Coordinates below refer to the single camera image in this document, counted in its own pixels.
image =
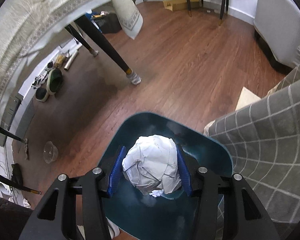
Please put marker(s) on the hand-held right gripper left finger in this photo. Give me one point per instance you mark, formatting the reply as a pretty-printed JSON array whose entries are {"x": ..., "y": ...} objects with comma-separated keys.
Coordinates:
[{"x": 116, "y": 170}]

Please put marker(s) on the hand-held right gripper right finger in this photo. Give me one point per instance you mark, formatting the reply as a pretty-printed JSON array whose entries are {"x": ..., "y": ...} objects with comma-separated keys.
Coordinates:
[{"x": 183, "y": 170}]

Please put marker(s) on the white paper ball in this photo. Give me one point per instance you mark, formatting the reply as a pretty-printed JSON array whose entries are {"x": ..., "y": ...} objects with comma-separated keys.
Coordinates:
[{"x": 152, "y": 160}]

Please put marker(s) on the teal plastic bin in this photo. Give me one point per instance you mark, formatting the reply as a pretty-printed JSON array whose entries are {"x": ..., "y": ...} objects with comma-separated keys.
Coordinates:
[{"x": 145, "y": 220}]

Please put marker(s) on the clear plastic cup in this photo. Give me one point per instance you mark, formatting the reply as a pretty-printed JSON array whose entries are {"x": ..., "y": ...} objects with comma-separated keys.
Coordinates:
[{"x": 50, "y": 152}]

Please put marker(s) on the grey checked tablecloth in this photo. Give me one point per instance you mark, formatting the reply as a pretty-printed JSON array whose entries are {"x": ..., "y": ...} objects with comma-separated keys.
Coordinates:
[{"x": 265, "y": 135}]

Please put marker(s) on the beige board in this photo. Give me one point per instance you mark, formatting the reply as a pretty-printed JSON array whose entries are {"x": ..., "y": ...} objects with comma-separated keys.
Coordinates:
[{"x": 247, "y": 98}]

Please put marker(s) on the dark table leg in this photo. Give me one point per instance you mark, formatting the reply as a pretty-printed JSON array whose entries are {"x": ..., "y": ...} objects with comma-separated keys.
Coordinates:
[
  {"x": 105, "y": 45},
  {"x": 15, "y": 183},
  {"x": 11, "y": 135},
  {"x": 80, "y": 38}
]

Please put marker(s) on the black slipper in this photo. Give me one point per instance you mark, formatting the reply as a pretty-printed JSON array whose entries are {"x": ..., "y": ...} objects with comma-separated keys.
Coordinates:
[{"x": 42, "y": 95}]

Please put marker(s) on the grey cabinet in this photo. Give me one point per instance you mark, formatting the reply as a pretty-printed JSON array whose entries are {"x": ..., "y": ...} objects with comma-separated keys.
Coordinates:
[{"x": 22, "y": 120}]

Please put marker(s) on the green soled slipper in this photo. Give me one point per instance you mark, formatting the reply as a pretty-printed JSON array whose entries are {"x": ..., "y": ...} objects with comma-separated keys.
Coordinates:
[{"x": 55, "y": 81}]

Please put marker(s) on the white sneakers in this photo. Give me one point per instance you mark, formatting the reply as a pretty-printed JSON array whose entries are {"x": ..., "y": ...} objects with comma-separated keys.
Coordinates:
[{"x": 38, "y": 82}]

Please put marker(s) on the silver foil roll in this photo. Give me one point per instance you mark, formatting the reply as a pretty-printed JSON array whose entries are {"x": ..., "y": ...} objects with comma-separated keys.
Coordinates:
[{"x": 71, "y": 60}]

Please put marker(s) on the person's grey fleece clothing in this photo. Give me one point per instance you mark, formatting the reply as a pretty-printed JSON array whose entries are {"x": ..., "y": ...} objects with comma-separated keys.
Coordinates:
[{"x": 7, "y": 217}]

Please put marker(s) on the black storage box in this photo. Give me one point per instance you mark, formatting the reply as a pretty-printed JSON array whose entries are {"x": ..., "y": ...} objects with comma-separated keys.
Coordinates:
[{"x": 110, "y": 23}]

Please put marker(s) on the flat cardboard box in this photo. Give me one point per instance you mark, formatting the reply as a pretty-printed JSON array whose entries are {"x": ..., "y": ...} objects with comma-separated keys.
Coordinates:
[{"x": 175, "y": 5}]

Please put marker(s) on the grey dining chair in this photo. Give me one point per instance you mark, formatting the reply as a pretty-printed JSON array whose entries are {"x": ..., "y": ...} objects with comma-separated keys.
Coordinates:
[{"x": 189, "y": 2}]

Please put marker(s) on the grey armchair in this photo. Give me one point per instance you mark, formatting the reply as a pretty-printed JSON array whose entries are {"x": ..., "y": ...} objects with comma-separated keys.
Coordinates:
[{"x": 277, "y": 17}]

